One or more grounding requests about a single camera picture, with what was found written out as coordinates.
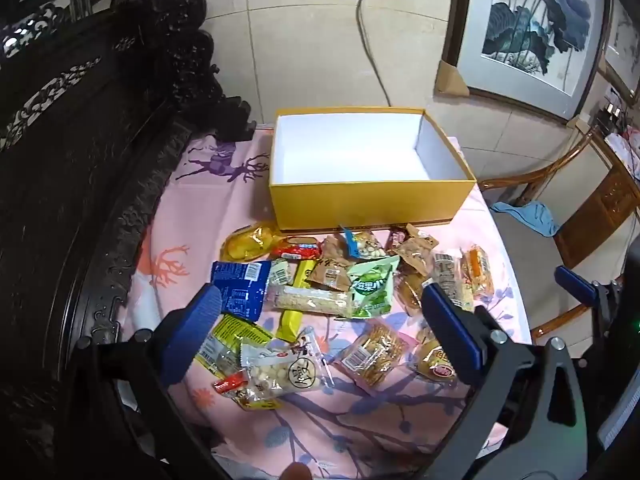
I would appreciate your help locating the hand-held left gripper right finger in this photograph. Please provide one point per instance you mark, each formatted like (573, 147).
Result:
(452, 332)

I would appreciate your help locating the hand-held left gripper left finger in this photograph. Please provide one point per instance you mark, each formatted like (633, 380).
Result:
(194, 332)

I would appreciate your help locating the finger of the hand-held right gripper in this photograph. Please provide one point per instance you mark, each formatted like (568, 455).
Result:
(574, 285)

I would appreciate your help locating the yellow cake packet red label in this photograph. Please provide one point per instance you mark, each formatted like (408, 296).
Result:
(432, 365)

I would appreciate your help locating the yellow green snack packet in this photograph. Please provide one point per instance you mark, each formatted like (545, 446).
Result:
(232, 337)

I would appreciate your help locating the round bread packet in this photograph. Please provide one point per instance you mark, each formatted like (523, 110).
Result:
(410, 295)

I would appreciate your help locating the clear long cake packet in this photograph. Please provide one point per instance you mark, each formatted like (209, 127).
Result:
(450, 275)

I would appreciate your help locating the small red candy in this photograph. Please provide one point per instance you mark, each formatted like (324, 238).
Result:
(230, 382)

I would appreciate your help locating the blue snack packet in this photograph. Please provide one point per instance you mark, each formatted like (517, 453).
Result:
(242, 287)

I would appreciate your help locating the orange cake packet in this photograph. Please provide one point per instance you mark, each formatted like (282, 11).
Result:
(477, 270)

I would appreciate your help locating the clear square cracker packet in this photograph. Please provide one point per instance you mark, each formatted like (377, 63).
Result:
(372, 355)

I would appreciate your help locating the tan snack packet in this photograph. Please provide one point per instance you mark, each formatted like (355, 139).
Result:
(417, 252)

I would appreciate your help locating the small brown yellow snack packet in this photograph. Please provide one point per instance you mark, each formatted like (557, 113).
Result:
(255, 400)

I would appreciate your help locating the yellow bar packet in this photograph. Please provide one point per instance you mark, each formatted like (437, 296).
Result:
(290, 325)

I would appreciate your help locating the yellow jelly packet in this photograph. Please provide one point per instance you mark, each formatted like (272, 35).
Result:
(247, 245)

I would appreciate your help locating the small gold candy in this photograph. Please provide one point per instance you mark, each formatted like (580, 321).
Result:
(281, 272)

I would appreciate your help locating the clear rice cracker packet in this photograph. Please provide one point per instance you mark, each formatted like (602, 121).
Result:
(310, 302)

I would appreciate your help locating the blue white nut packet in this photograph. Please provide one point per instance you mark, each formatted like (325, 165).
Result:
(365, 244)

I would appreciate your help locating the red cookie packet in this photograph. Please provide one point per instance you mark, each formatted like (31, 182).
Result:
(297, 249)

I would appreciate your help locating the brown paper snack packet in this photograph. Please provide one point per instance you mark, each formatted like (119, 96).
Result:
(327, 275)

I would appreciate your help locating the yellow cardboard box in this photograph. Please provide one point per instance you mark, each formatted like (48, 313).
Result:
(370, 200)

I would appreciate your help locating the wooden chair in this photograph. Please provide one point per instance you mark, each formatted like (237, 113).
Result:
(595, 220)

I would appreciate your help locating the blue cloth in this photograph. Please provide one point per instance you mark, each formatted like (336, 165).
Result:
(532, 215)

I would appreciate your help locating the pink white cloth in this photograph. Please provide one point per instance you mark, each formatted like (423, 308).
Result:
(627, 152)

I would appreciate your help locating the pink printed tablecloth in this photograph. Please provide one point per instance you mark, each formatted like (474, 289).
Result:
(320, 430)

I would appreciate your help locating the dark carved wooden furniture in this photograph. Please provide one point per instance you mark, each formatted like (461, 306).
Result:
(75, 160)

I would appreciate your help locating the cardboard corner protector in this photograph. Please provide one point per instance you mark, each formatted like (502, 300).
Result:
(450, 80)

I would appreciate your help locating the framed ink painting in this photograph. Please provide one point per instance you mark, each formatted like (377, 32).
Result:
(625, 45)

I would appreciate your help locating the framed lotus painting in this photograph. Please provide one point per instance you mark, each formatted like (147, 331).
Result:
(530, 25)

